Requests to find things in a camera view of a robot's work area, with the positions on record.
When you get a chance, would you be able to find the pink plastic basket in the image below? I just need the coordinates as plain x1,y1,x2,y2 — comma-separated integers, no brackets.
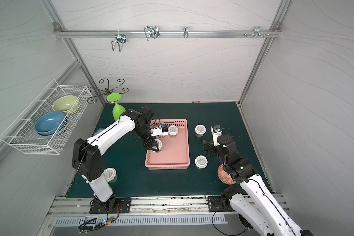
145,119,190,170

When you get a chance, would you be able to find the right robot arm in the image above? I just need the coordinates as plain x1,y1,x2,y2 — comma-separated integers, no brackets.
203,132,312,236

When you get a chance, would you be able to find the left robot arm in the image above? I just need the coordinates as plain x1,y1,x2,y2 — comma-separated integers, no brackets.
72,107,159,203

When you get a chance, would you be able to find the green plastic goblet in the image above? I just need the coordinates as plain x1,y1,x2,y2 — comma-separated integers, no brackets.
107,93,126,121

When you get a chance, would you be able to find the blue white floral bowl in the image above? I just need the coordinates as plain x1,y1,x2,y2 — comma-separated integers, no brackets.
93,128,105,136

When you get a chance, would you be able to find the dark cup holder stand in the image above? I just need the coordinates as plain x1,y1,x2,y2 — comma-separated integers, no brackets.
87,78,125,104

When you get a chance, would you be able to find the white vent strip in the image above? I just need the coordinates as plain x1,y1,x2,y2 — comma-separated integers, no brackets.
54,213,228,227

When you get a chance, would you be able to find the light green bowl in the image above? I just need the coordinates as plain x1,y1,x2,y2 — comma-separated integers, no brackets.
52,95,80,116

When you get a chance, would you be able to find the metal double hook left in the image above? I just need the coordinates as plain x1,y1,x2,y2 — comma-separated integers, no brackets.
111,32,127,52

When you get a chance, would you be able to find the metal double hook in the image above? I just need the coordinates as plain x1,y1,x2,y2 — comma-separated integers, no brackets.
111,32,127,52
144,26,160,41

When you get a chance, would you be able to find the metal double hook middle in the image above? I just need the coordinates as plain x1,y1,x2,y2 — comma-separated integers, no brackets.
144,26,160,41

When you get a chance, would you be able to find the small metal hook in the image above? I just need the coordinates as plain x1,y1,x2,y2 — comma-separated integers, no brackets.
183,26,189,38

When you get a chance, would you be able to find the metal hook right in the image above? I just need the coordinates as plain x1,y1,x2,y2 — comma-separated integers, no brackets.
244,27,270,38

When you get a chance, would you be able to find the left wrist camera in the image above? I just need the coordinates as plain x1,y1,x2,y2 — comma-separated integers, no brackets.
151,124,168,137

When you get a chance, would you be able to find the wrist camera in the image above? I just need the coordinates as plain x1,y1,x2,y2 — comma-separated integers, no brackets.
151,124,168,137
211,125,222,147

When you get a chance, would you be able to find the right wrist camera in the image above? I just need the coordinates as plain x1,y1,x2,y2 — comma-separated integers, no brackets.
211,125,222,147

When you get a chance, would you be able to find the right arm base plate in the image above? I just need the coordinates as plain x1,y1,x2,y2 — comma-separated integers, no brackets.
205,195,234,212

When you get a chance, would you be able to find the black cable right base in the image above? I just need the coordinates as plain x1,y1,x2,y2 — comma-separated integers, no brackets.
211,210,251,236

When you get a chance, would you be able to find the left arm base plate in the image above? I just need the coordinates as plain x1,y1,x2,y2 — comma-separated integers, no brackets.
89,197,132,214

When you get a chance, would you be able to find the cable bundle left base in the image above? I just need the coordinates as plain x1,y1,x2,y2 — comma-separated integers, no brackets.
78,204,120,234

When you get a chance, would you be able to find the white wire wall basket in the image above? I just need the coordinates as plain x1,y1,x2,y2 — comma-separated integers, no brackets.
0,80,91,155

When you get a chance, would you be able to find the aluminium front rail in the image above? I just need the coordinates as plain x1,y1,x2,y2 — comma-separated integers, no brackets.
46,193,290,217

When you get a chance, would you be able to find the aluminium rail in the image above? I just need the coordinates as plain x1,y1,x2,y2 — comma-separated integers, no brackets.
54,27,282,39
46,193,290,217

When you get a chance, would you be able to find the aluminium top rail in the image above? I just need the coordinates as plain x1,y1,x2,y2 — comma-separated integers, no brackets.
54,27,282,39

